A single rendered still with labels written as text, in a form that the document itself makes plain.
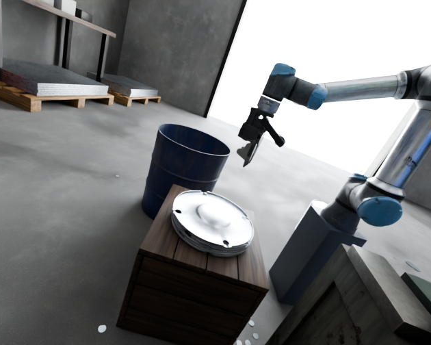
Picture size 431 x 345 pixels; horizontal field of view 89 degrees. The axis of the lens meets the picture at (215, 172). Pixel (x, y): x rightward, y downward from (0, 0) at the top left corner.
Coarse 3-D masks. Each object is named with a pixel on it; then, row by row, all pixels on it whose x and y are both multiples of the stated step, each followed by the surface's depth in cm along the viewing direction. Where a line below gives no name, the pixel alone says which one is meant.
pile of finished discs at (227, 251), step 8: (176, 224) 68; (184, 232) 67; (184, 240) 66; (192, 240) 64; (200, 240) 63; (224, 240) 67; (200, 248) 64; (208, 248) 65; (216, 248) 64; (224, 248) 64; (232, 248) 65; (240, 248) 68; (216, 256) 65; (224, 256) 66; (232, 256) 67
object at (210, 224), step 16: (192, 192) 85; (208, 192) 88; (176, 208) 72; (192, 208) 75; (208, 208) 77; (224, 208) 83; (240, 208) 86; (192, 224) 67; (208, 224) 70; (224, 224) 73; (240, 224) 77; (208, 240) 63; (240, 240) 69
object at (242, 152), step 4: (248, 144) 79; (240, 148) 80; (244, 148) 80; (248, 148) 79; (240, 152) 80; (244, 152) 80; (240, 156) 81; (244, 156) 80; (244, 160) 80; (248, 160) 80; (244, 164) 81
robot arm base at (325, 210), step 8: (336, 200) 93; (328, 208) 94; (336, 208) 91; (344, 208) 89; (352, 208) 87; (328, 216) 92; (336, 216) 90; (344, 216) 89; (352, 216) 88; (336, 224) 90; (344, 224) 88; (352, 224) 88; (352, 232) 90
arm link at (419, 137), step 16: (416, 80) 70; (416, 112) 67; (416, 128) 65; (400, 144) 69; (416, 144) 65; (400, 160) 68; (416, 160) 66; (384, 176) 71; (400, 176) 69; (352, 192) 83; (368, 192) 74; (384, 192) 70; (400, 192) 70; (368, 208) 72; (384, 208) 70; (400, 208) 69; (368, 224) 75; (384, 224) 72
